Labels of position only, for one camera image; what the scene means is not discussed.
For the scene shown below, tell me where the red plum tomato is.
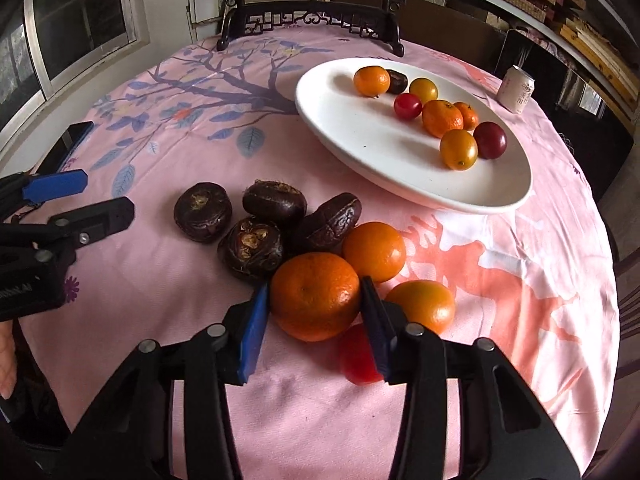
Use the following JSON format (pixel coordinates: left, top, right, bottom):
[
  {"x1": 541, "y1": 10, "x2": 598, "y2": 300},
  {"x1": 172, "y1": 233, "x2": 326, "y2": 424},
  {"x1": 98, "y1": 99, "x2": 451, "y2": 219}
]
[{"x1": 336, "y1": 323, "x2": 383, "y2": 386}]

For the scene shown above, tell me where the large orange mandarin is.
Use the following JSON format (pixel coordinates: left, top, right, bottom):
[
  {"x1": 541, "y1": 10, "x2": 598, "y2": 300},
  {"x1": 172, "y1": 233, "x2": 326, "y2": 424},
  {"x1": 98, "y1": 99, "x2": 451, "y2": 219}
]
[{"x1": 268, "y1": 252, "x2": 360, "y2": 342}]

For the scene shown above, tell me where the left hand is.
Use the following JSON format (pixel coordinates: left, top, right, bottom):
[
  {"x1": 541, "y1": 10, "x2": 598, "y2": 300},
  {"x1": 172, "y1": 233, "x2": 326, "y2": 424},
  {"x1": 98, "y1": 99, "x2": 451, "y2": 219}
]
[{"x1": 0, "y1": 321, "x2": 17, "y2": 400}]

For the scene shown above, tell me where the yellow-orange citrus on cloth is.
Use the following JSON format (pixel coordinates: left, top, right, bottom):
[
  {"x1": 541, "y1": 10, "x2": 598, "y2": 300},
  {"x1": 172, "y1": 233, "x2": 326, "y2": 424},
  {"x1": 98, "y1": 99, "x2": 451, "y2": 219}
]
[{"x1": 385, "y1": 280, "x2": 457, "y2": 334}]

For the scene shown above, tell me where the black smartphone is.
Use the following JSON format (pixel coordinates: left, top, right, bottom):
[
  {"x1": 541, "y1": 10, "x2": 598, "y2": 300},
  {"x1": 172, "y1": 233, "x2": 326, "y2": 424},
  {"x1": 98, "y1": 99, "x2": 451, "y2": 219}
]
[{"x1": 35, "y1": 122, "x2": 94, "y2": 174}]

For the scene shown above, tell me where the orange tangerine on cloth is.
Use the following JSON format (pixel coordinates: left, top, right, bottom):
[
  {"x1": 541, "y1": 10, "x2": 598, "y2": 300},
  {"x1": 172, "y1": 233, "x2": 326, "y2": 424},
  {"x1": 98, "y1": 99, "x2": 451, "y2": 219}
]
[{"x1": 342, "y1": 221, "x2": 406, "y2": 283}]

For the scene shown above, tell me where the pink printed tablecloth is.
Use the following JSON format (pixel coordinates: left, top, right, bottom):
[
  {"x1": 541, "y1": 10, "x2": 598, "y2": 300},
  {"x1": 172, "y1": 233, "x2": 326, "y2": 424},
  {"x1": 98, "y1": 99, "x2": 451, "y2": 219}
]
[{"x1": 22, "y1": 26, "x2": 620, "y2": 468}]

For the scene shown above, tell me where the white round plate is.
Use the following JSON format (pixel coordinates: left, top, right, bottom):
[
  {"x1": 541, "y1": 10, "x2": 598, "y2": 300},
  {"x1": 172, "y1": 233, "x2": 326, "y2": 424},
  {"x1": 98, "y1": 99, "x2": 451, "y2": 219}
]
[{"x1": 295, "y1": 58, "x2": 533, "y2": 214}]

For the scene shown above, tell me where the yellow kumquat plate front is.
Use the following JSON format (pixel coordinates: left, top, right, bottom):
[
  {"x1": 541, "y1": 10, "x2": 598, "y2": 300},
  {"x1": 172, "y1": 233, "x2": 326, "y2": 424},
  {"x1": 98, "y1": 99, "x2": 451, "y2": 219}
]
[{"x1": 439, "y1": 130, "x2": 478, "y2": 171}]

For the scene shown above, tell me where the dark red plum on plate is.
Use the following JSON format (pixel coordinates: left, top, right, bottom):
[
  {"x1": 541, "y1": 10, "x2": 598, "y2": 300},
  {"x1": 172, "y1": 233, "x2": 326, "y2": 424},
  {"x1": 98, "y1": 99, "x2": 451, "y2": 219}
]
[{"x1": 473, "y1": 122, "x2": 508, "y2": 159}]

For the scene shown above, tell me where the orange mandarin plate centre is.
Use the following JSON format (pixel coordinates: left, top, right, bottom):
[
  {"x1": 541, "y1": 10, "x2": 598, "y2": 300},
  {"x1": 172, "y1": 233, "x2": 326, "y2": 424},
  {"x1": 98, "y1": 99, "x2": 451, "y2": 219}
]
[{"x1": 422, "y1": 100, "x2": 464, "y2": 139}]

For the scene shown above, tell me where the red cherry tomato on plate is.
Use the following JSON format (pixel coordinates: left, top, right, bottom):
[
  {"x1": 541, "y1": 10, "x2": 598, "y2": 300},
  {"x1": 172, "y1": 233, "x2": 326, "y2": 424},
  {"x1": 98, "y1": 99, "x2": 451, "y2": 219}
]
[{"x1": 393, "y1": 93, "x2": 423, "y2": 122}]

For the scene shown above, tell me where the small orange tangerine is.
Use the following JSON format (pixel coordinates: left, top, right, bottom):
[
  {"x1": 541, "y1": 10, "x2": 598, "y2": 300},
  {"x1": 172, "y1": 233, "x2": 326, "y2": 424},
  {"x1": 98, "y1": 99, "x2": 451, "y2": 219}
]
[{"x1": 454, "y1": 102, "x2": 480, "y2": 131}]

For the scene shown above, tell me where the yellow-green citrus fruit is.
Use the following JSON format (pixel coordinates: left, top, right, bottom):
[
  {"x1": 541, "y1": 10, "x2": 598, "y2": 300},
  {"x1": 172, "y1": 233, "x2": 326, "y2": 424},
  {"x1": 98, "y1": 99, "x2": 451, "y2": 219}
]
[{"x1": 409, "y1": 77, "x2": 439, "y2": 104}]

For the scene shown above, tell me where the dark passion fruit on plate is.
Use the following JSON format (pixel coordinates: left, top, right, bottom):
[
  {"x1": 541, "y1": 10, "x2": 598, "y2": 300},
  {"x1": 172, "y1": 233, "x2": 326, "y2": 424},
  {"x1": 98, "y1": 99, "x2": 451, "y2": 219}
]
[{"x1": 386, "y1": 68, "x2": 409, "y2": 96}]

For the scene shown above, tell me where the orange on plate left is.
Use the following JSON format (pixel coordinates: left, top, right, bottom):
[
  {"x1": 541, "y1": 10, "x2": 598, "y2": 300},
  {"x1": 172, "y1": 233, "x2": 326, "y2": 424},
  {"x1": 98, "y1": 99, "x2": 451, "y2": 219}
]
[{"x1": 352, "y1": 65, "x2": 390, "y2": 98}]

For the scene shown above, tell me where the white beverage can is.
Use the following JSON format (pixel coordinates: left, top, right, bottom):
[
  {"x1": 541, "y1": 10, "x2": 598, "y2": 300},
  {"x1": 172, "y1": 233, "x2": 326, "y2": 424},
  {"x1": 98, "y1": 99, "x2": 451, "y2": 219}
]
[{"x1": 497, "y1": 65, "x2": 535, "y2": 114}]

